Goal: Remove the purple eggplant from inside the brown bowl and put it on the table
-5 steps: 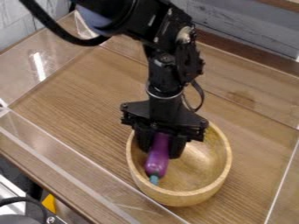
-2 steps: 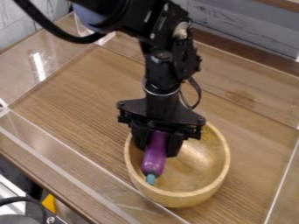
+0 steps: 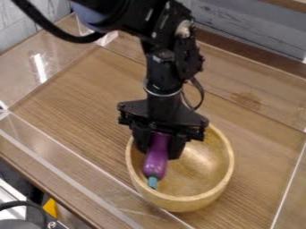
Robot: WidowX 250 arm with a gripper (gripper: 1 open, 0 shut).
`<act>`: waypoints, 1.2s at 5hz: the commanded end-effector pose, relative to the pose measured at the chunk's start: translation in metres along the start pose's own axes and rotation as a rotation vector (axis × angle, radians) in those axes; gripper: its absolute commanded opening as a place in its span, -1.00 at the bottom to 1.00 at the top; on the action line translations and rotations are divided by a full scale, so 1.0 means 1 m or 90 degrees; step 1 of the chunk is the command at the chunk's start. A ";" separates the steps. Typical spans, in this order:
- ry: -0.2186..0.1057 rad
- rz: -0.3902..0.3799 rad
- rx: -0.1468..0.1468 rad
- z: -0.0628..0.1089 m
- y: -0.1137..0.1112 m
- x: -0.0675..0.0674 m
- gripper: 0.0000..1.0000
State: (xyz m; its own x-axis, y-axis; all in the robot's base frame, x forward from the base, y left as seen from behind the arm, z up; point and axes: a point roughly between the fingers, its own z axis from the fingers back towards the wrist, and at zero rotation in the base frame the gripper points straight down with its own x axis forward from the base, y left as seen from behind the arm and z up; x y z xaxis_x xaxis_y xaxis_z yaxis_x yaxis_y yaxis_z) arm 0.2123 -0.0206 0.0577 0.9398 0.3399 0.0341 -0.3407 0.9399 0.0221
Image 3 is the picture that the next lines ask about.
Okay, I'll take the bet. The purple toy eggplant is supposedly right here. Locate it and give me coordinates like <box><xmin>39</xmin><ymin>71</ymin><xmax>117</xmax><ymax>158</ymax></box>
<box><xmin>141</xmin><ymin>132</ymin><xmax>171</xmax><ymax>190</ymax></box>

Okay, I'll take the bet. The yellow black device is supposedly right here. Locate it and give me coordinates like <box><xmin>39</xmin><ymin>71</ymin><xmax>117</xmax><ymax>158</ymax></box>
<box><xmin>25</xmin><ymin>197</ymin><xmax>69</xmax><ymax>229</ymax></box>

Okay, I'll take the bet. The clear acrylic corner bracket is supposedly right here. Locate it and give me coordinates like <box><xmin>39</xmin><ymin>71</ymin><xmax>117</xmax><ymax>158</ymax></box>
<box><xmin>76</xmin><ymin>19</ymin><xmax>119</xmax><ymax>47</ymax></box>

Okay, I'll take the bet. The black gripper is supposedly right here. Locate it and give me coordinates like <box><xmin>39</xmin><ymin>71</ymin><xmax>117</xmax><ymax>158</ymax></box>
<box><xmin>117</xmin><ymin>89</ymin><xmax>210</xmax><ymax>160</ymax></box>

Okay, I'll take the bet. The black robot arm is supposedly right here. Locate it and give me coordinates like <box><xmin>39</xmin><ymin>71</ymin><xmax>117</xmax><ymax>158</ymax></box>
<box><xmin>71</xmin><ymin>0</ymin><xmax>210</xmax><ymax>159</ymax></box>

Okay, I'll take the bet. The brown wooden bowl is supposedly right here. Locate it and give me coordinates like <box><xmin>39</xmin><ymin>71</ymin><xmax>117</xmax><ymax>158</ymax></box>
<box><xmin>125</xmin><ymin>124</ymin><xmax>235</xmax><ymax>212</ymax></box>

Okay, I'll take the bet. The clear acrylic tray wall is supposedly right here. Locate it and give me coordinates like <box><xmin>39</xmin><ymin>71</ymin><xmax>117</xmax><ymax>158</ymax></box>
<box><xmin>0</xmin><ymin>107</ymin><xmax>192</xmax><ymax>229</ymax></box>

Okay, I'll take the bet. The black cable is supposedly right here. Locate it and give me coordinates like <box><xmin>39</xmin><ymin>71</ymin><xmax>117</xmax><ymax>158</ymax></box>
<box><xmin>10</xmin><ymin>0</ymin><xmax>107</xmax><ymax>45</ymax></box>

